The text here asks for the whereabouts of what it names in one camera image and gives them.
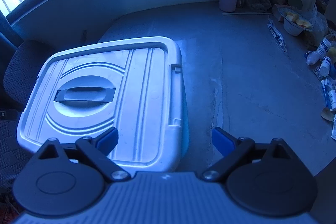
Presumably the white bin lid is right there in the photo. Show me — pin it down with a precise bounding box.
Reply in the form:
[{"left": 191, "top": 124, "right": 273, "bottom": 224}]
[{"left": 17, "top": 36, "right": 183, "bottom": 174}]

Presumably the green round object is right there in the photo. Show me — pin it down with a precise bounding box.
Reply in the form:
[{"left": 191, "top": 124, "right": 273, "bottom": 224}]
[{"left": 287, "top": 0, "right": 303, "bottom": 10}]

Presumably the teal plastic storage bin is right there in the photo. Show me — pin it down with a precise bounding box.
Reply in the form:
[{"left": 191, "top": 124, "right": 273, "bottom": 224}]
[{"left": 181, "top": 78, "right": 190, "bottom": 158}]

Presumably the tan perforated patch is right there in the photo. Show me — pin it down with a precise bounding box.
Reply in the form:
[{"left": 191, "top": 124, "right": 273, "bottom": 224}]
[{"left": 321, "top": 107, "right": 334, "bottom": 122}]

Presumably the white ointment tube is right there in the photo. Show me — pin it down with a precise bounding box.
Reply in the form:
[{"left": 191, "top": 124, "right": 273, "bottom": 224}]
[{"left": 330, "top": 113, "right": 336, "bottom": 141}]

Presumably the blue toothpaste tube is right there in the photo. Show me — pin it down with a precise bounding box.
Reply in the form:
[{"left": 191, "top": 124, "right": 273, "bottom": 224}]
[{"left": 321, "top": 80, "right": 331, "bottom": 110}]

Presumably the grey patterned chair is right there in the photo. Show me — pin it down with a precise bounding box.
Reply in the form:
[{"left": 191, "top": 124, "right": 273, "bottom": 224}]
[{"left": 1, "top": 40, "right": 56, "bottom": 193}]

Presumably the white tube bottle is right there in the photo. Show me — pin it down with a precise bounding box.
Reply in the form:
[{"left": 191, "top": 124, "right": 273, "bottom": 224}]
[{"left": 328, "top": 89, "right": 336, "bottom": 111}]

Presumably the white lying bottle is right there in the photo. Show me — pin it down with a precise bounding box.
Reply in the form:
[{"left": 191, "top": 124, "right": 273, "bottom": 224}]
[{"left": 306, "top": 51, "right": 321, "bottom": 66}]

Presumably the snack wrapper packet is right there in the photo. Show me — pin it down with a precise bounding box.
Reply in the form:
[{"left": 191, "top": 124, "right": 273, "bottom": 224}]
[{"left": 267, "top": 18, "right": 287, "bottom": 53}]

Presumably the white bottle blue label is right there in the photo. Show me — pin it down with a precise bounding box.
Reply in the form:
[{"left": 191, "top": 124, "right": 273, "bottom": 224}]
[{"left": 316, "top": 38, "right": 331, "bottom": 59}]

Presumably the white ribbed bowl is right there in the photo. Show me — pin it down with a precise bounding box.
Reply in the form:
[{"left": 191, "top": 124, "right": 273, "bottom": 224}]
[{"left": 280, "top": 8, "right": 313, "bottom": 36}]

